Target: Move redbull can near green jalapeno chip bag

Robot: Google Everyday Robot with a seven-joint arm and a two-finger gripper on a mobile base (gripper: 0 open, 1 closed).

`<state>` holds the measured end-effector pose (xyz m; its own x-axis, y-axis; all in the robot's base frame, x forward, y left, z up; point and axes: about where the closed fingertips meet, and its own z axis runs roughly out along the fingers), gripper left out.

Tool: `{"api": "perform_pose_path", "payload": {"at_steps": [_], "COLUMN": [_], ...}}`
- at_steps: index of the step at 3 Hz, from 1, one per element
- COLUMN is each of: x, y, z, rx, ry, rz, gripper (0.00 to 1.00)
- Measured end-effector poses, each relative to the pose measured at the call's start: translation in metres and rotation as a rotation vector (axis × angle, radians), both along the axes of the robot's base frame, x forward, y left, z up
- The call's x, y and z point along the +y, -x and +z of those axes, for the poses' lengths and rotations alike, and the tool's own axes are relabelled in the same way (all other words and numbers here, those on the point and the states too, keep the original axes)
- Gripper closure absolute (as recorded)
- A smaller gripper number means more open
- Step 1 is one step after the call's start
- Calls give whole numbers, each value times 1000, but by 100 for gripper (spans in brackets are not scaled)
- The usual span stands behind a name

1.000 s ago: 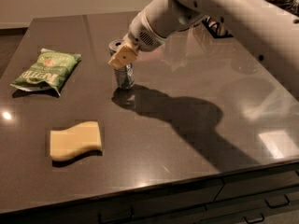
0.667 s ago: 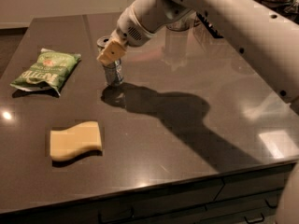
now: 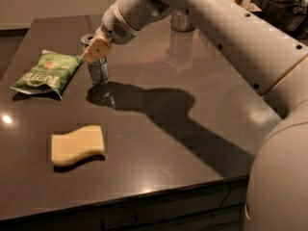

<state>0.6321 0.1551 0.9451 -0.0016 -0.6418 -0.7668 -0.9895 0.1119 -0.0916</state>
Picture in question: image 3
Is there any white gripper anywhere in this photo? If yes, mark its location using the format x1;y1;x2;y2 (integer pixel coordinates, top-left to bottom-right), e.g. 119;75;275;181
82;0;172;64

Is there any silver redbull can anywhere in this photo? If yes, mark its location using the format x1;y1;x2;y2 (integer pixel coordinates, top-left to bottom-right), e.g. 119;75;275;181
81;34;109;85

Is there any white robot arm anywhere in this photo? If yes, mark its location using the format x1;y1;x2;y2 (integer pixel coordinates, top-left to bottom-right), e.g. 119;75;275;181
83;0;308;231

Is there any green jalapeno chip bag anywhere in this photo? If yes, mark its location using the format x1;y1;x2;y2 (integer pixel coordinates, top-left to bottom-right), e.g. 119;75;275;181
11;50;83;97

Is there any metal cup with white items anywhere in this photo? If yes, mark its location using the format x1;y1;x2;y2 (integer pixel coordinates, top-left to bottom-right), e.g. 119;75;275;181
170;10;195;33

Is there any yellow sponge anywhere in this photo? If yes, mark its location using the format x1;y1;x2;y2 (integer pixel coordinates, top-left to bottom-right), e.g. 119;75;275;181
51;125;105;167

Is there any dark box under jar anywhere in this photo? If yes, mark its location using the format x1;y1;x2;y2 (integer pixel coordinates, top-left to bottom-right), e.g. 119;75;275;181
251;0;308;39

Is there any black drawer handle left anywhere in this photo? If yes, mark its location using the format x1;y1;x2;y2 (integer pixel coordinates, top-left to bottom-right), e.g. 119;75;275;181
100;215;139;231

